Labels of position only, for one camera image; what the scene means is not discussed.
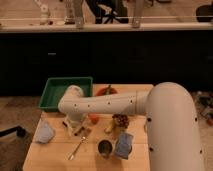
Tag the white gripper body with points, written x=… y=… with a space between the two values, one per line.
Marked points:
x=74 y=123

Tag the brown rectangular eraser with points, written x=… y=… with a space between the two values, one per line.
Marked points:
x=79 y=130

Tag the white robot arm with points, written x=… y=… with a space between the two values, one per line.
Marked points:
x=172 y=127

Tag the orange bowl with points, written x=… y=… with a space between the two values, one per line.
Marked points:
x=102 y=91

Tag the green vegetable in bowl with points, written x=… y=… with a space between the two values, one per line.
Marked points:
x=108 y=89

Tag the silver fork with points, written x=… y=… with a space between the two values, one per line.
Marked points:
x=72 y=155

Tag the orange ball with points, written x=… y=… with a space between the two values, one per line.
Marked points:
x=94 y=118

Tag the light blue cloth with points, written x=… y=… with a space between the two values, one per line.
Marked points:
x=44 y=132

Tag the yellow banana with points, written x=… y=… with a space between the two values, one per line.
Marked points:
x=110 y=127

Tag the silver metal cup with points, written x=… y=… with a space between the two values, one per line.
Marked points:
x=105 y=148

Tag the green plastic tray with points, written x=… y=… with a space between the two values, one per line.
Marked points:
x=55 y=88

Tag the bunch of brown grapes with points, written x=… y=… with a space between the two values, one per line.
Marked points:
x=121 y=120

